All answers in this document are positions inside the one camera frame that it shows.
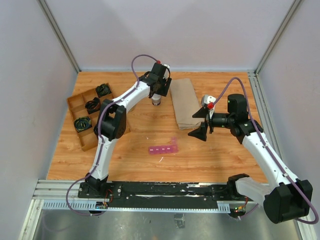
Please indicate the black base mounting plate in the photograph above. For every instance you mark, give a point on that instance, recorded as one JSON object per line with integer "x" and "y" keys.
{"x": 162, "y": 191}

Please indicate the right aluminium frame post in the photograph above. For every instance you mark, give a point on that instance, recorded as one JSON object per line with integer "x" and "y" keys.
{"x": 296, "y": 4}

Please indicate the white capped pill bottle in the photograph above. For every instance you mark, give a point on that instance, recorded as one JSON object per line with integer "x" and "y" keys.
{"x": 156, "y": 99}

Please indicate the aluminium frame post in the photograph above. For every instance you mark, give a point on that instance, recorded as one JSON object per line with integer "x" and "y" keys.
{"x": 296, "y": 4}
{"x": 58, "y": 33}

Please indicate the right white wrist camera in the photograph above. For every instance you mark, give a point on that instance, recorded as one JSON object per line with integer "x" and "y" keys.
{"x": 207, "y": 102}

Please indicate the left aluminium frame post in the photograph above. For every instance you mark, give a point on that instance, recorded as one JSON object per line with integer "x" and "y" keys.
{"x": 58, "y": 33}

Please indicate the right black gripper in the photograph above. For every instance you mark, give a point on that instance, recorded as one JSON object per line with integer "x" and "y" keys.
{"x": 201, "y": 132}

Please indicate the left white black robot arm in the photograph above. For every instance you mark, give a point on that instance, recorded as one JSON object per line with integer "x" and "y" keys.
{"x": 112, "y": 119}

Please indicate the wooden compartment tray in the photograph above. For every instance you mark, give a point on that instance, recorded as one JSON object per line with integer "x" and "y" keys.
{"x": 84, "y": 109}

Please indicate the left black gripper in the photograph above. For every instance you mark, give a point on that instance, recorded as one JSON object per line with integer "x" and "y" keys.
{"x": 165, "y": 87}

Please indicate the grey slotted cable duct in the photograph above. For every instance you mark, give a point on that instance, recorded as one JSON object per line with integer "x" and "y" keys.
{"x": 152, "y": 205}

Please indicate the pink weekly pill organizer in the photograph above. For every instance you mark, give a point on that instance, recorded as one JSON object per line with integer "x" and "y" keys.
{"x": 171, "y": 148}

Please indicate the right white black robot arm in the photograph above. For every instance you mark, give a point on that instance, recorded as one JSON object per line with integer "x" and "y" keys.
{"x": 285, "y": 197}

